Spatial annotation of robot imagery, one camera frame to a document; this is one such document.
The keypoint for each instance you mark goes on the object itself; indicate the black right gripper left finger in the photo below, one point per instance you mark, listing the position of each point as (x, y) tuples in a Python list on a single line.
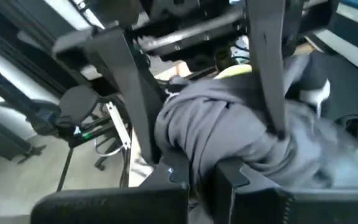
[(120, 62)]

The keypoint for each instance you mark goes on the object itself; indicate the grey garment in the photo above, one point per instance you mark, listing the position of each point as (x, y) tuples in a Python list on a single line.
[(216, 124)]

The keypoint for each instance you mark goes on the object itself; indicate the navy white striped fabric basket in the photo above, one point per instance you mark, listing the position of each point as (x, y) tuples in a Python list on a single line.
[(353, 53)]

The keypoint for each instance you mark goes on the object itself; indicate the black office chair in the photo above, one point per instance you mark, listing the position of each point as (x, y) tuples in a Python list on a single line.
[(76, 102)]

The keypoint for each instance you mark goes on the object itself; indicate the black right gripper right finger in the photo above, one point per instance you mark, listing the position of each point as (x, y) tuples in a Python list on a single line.
[(266, 46)]

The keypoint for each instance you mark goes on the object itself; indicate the black garment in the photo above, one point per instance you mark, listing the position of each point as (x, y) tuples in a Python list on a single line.
[(346, 93)]

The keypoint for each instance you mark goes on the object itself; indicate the silver metal strip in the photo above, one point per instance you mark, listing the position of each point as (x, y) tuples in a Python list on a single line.
[(118, 124)]

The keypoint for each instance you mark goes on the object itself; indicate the black table frame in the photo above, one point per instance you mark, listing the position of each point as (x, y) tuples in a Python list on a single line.
[(65, 169)]

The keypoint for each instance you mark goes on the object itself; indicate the plain white garment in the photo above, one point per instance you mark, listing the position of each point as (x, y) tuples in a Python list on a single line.
[(314, 91)]

